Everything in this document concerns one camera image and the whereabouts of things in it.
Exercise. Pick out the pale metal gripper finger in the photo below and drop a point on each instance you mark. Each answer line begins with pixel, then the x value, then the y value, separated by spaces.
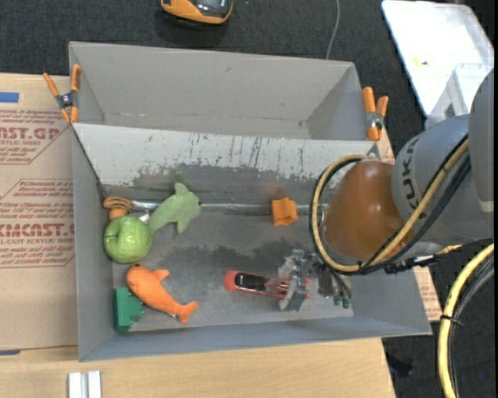
pixel 296 296
pixel 292 263

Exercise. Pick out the orange plastic block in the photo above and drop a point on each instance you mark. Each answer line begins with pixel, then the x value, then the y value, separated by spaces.
pixel 284 212

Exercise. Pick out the grey metal bin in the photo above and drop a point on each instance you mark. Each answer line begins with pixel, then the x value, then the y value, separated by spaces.
pixel 216 172

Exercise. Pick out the green plush dolphin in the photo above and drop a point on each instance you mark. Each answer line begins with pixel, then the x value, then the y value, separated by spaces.
pixel 176 210

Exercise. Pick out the orange plush fish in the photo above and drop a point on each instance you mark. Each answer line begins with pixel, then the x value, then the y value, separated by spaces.
pixel 153 290

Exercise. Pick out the green toy apple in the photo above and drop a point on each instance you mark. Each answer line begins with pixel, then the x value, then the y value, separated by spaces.
pixel 126 241

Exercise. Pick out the dark green plastic block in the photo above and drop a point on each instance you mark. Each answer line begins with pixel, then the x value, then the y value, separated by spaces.
pixel 124 311

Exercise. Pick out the orange coiled toy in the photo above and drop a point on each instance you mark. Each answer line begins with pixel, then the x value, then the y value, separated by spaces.
pixel 117 206

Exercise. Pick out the brown cardboard board, red print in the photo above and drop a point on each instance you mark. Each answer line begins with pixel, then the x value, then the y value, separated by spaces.
pixel 33 288

